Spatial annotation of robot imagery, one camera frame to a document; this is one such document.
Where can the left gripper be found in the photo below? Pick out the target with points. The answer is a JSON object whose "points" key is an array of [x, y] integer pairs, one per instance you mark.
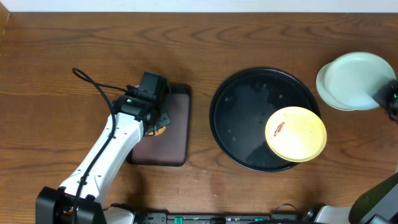
{"points": [[162, 117]]}

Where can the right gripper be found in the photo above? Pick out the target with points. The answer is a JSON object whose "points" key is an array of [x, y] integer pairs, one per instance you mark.
{"points": [[382, 94]]}

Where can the yellow green scrub sponge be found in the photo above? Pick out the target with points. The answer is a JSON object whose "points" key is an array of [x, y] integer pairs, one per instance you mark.
{"points": [[158, 131]]}

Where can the light blue plate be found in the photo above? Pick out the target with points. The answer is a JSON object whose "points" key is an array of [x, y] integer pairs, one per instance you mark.
{"points": [[325, 96], [354, 78]]}

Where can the yellow plate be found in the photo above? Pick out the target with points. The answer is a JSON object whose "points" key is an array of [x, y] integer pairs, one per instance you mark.
{"points": [[295, 134]]}

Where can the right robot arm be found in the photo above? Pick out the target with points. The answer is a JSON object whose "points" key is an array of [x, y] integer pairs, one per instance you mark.
{"points": [[378, 205]]}

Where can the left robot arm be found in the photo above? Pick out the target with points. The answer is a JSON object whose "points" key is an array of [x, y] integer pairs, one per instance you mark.
{"points": [[80, 198]]}

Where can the black rectangular tray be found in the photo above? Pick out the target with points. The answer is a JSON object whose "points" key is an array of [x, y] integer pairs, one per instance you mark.
{"points": [[170, 147]]}

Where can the black round serving tray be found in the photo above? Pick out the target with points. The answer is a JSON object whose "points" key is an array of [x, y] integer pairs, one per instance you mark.
{"points": [[241, 108]]}

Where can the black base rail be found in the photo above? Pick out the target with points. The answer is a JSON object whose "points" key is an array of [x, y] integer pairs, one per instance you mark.
{"points": [[202, 218]]}

